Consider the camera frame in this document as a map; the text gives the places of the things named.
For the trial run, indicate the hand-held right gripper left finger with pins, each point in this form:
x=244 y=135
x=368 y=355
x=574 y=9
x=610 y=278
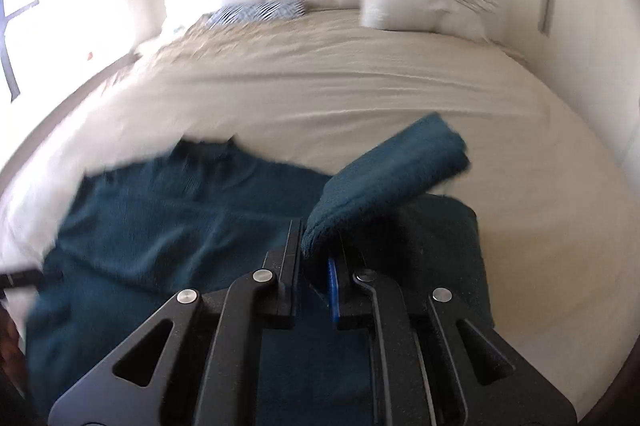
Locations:
x=287 y=266

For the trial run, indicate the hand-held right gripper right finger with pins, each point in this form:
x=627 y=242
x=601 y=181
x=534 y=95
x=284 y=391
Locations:
x=333 y=288

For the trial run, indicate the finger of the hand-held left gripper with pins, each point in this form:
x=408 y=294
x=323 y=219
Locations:
x=22 y=278

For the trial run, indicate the teal knit sweater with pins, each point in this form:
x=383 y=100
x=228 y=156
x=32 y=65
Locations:
x=175 y=216

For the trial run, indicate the bed with beige sheet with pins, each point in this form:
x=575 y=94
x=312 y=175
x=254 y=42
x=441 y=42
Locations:
x=325 y=81

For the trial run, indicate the zebra striped pillow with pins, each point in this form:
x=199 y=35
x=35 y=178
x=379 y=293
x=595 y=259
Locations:
x=260 y=10

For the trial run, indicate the white wardrobe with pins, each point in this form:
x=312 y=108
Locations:
x=580 y=6

